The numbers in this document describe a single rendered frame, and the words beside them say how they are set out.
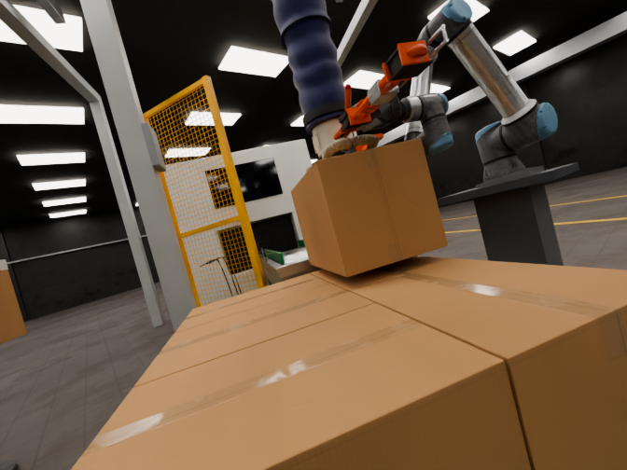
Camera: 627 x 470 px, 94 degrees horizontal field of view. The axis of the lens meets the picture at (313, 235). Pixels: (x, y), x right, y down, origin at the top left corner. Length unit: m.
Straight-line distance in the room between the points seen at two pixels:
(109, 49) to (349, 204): 2.18
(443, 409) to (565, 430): 0.21
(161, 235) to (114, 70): 1.18
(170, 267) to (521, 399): 2.11
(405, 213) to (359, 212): 0.17
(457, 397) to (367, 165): 0.77
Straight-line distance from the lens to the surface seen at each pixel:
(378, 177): 1.05
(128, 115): 2.55
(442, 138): 1.24
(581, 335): 0.60
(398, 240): 1.06
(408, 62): 0.82
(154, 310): 4.63
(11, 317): 2.14
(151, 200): 2.36
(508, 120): 1.70
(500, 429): 0.53
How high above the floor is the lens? 0.78
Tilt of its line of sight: 2 degrees down
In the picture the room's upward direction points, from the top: 15 degrees counter-clockwise
